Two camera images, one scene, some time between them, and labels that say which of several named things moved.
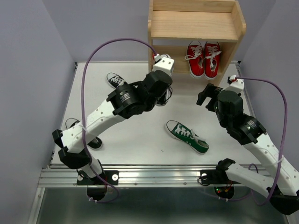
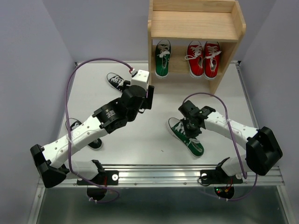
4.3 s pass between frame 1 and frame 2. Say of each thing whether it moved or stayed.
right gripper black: moved
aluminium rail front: stayed
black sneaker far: stayed
